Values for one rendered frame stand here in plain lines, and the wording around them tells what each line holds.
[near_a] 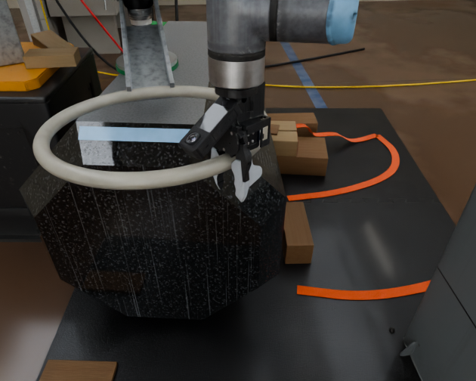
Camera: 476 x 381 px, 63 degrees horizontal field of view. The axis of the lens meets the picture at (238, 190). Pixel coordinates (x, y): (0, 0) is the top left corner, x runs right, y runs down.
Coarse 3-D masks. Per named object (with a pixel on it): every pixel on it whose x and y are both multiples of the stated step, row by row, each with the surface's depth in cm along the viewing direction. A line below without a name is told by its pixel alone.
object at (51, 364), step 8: (48, 360) 140; (56, 360) 140; (64, 360) 140; (48, 368) 137; (56, 368) 137; (64, 368) 137; (72, 368) 137; (80, 368) 137; (88, 368) 137; (96, 368) 137; (104, 368) 137; (112, 368) 137; (48, 376) 135; (56, 376) 135; (64, 376) 135; (72, 376) 135; (80, 376) 135; (88, 376) 135; (96, 376) 135; (104, 376) 135; (112, 376) 135
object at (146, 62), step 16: (160, 16) 120; (128, 32) 121; (144, 32) 122; (160, 32) 115; (128, 48) 116; (144, 48) 117; (160, 48) 117; (128, 64) 105; (144, 64) 112; (160, 64) 113; (128, 80) 101; (144, 80) 108; (160, 80) 108
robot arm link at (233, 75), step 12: (216, 60) 59; (264, 60) 61; (216, 72) 60; (228, 72) 59; (240, 72) 59; (252, 72) 59; (216, 84) 61; (228, 84) 60; (240, 84) 60; (252, 84) 60
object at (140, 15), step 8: (128, 0) 123; (136, 0) 123; (144, 0) 124; (152, 0) 127; (128, 8) 126; (136, 8) 125; (144, 8) 126; (128, 16) 128; (136, 16) 126; (144, 16) 127; (152, 16) 130
